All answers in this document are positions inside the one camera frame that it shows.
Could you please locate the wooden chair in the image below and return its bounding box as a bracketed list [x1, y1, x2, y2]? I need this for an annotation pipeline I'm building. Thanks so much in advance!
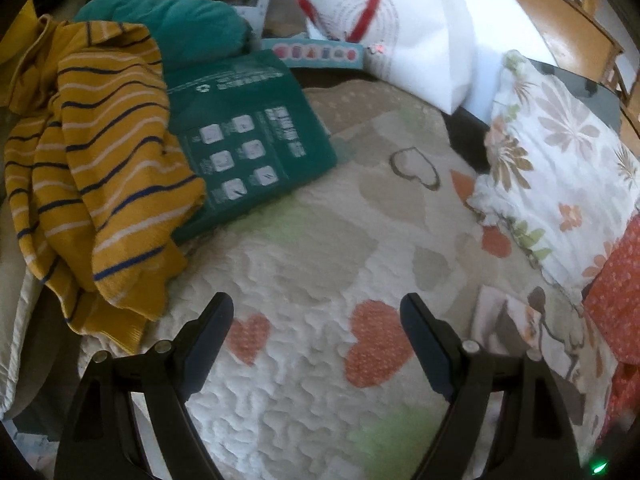
[480, 0, 640, 111]

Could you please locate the orange floral cloth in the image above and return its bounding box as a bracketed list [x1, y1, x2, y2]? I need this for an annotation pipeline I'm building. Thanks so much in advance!
[582, 215, 640, 441]

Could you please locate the teal green cloth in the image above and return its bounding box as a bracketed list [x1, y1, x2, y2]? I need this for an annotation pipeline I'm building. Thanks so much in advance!
[72, 0, 256, 71]

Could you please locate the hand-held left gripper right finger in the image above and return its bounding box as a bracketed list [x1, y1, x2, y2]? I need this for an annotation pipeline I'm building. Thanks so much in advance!
[400, 292, 581, 480]

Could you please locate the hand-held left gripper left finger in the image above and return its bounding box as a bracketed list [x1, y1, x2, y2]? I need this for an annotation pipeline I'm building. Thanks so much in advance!
[54, 291, 235, 480]

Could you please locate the grey flat board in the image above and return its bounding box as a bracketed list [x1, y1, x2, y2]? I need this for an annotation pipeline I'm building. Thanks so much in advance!
[527, 57, 623, 128]

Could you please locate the folded white printed garment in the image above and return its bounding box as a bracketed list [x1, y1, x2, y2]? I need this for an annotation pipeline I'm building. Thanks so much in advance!
[470, 284, 621, 428]

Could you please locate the heart print quilt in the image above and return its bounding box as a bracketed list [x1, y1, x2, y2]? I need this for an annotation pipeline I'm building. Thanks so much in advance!
[0, 77, 621, 480]

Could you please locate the yellow striped garment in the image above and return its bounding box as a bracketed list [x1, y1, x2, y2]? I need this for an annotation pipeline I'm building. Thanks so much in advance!
[0, 14, 208, 356]

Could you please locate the floral print pillow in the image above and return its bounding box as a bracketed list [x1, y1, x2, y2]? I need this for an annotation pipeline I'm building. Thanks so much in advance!
[467, 50, 640, 306]

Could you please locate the teal green box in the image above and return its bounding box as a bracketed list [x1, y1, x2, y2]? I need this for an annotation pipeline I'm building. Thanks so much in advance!
[162, 50, 338, 246]

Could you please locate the white paper bag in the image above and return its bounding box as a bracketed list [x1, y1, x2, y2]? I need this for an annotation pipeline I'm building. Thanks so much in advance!
[292, 0, 556, 126]

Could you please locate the black flat object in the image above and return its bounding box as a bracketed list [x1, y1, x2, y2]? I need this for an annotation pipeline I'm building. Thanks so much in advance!
[444, 109, 493, 173]

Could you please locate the light blue box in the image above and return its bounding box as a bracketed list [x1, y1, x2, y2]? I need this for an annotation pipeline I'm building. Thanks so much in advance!
[260, 37, 366, 72]

